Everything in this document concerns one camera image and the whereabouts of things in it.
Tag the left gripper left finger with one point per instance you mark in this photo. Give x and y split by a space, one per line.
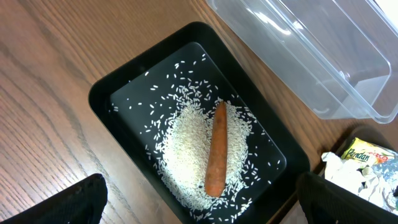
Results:
82 202

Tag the pile of white rice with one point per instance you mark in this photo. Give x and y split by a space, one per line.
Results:
189 161

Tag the crumpled white tissue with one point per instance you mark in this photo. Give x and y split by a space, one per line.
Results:
376 184

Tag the orange carrot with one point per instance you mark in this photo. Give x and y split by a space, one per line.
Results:
215 178

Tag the black rectangular tray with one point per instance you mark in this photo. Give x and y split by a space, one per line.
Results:
202 35

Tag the clear plastic container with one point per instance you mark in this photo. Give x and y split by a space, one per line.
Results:
338 57

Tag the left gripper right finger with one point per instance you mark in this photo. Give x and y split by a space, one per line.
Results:
325 202

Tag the yellow green snack wrapper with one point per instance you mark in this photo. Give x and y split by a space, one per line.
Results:
367 154

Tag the brown serving tray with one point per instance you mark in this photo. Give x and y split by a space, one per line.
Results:
291 211

